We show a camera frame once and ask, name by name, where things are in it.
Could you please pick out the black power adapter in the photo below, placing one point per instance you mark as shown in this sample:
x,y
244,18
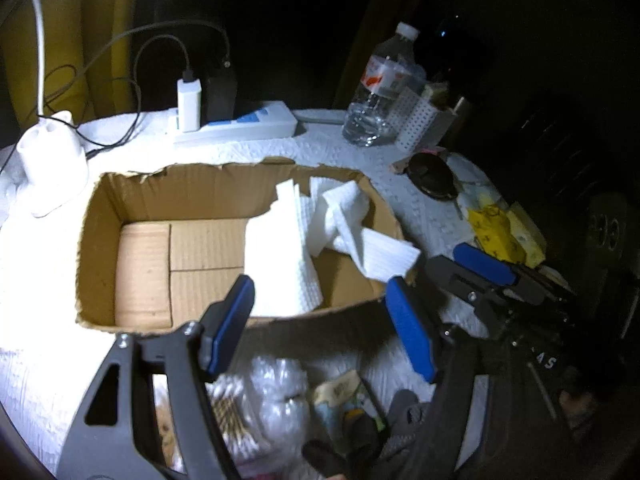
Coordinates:
x,y
220,95

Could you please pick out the cotton swab bag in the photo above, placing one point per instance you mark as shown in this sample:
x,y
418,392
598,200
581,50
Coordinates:
x,y
263,413

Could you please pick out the dark grey knit glove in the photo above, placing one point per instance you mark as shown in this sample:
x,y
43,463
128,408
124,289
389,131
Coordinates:
x,y
373,454

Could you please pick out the yellow wet wipes pack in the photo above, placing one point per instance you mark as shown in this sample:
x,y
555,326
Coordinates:
x,y
492,229

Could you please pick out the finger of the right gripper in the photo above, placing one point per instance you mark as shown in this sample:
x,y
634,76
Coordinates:
x,y
458,280
482,262

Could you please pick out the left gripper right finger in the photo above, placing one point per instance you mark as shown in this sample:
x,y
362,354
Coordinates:
x,y
413,327

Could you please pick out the white power strip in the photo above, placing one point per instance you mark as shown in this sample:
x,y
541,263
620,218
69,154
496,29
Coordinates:
x,y
266,120

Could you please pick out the white perforated basket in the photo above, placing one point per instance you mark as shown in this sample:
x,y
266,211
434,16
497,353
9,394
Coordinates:
x,y
418,122

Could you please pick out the clear plastic water bottle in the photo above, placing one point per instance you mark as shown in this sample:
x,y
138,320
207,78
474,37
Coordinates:
x,y
391,68

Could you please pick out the white usb charger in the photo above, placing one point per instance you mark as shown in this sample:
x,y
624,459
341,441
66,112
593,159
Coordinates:
x,y
189,104

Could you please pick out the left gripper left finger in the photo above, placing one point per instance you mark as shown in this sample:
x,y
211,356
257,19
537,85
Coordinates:
x,y
223,324

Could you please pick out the open cardboard box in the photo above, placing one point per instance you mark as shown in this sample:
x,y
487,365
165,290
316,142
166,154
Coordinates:
x,y
157,249

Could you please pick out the white desk lamp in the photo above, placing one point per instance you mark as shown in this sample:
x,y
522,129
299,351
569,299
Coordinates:
x,y
47,156

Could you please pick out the white embossed paper towel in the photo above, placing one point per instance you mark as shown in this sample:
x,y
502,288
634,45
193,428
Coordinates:
x,y
277,259

